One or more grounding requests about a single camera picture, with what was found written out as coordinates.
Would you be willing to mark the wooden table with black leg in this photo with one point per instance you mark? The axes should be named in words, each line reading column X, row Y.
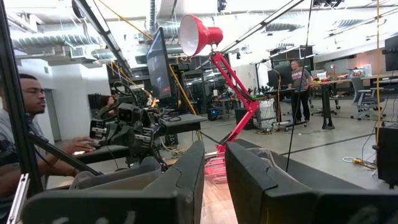
column 326, row 105

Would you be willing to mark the black overhead frame beam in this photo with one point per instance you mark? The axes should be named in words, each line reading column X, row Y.
column 261, row 23
column 105, row 34

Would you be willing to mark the grey office chair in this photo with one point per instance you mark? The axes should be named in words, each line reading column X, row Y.
column 365, row 96

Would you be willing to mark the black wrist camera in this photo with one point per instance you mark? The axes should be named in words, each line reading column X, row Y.
column 129, row 112

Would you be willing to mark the black standing desk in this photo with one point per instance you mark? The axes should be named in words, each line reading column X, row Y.
column 280, row 93

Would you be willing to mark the large black monitor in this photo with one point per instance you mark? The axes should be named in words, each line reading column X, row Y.
column 160, row 68

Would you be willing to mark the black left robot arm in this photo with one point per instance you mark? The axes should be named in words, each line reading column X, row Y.
column 140, row 152

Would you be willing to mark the small black monitor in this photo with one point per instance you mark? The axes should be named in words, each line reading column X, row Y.
column 278, row 76

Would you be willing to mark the red desk lamp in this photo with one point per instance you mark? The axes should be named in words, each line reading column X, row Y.
column 199, row 34

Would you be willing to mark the silver aluminium rail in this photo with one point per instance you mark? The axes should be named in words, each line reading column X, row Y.
column 18, row 199

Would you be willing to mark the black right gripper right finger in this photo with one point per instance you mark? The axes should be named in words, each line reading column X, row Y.
column 264, row 199

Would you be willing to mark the yellow power strip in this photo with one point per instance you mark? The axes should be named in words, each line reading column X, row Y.
column 357, row 161

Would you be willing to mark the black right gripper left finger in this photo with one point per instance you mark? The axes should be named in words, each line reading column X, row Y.
column 161, row 202

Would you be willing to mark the black wall monitor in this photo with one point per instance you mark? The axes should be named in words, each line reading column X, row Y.
column 391, row 53

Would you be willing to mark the person's hand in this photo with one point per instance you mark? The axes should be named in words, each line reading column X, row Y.
column 82, row 144

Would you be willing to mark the seated person at desk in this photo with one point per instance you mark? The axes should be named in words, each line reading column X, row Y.
column 12, row 109

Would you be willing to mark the silver air duct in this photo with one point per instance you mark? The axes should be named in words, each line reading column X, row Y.
column 56, row 40

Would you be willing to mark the black work desk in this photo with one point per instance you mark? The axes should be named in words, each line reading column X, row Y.
column 105, row 152

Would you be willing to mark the black box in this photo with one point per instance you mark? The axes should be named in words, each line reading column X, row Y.
column 388, row 155

